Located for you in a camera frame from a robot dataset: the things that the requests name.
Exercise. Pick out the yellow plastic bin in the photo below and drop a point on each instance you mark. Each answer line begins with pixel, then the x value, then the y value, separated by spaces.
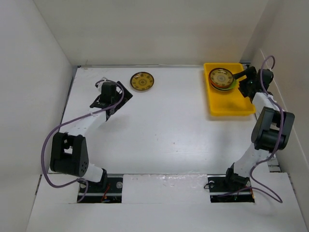
pixel 226 104

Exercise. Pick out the orange plate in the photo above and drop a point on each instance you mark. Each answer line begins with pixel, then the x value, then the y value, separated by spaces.
pixel 220 87

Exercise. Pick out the yellow patterned plate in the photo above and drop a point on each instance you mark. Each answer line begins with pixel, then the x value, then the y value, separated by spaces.
pixel 221 77
pixel 142 81

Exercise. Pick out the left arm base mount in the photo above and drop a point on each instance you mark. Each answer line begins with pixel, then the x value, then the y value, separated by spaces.
pixel 109 190

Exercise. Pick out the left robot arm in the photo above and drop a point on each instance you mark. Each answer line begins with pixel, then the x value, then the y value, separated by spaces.
pixel 69 153

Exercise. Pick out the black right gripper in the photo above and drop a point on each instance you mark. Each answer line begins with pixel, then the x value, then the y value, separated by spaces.
pixel 251 72

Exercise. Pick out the green plate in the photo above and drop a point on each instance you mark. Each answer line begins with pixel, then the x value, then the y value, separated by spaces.
pixel 233 84

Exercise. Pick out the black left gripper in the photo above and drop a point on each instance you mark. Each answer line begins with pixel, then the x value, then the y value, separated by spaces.
pixel 127 97

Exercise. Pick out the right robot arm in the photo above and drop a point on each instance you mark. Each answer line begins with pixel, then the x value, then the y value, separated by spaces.
pixel 241 167

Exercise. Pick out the black plate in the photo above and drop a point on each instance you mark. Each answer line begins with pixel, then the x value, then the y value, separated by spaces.
pixel 220 91

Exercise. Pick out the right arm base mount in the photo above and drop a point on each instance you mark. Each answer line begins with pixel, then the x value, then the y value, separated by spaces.
pixel 229 188

